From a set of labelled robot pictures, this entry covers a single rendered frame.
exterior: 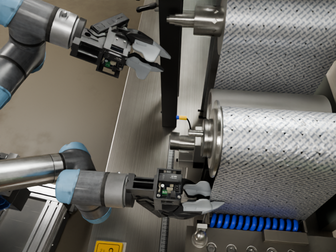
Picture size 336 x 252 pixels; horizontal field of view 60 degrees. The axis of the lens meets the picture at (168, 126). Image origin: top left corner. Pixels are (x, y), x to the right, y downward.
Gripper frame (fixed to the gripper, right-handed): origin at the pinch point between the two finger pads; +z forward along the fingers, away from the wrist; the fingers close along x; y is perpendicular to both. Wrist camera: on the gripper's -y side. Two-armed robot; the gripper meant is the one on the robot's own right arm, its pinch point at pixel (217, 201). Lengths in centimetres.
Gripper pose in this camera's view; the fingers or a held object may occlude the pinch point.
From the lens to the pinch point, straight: 68.0
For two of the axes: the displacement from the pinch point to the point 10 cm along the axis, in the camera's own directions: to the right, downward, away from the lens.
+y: 0.0, -5.9, -8.1
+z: 10.0, 0.7, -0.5
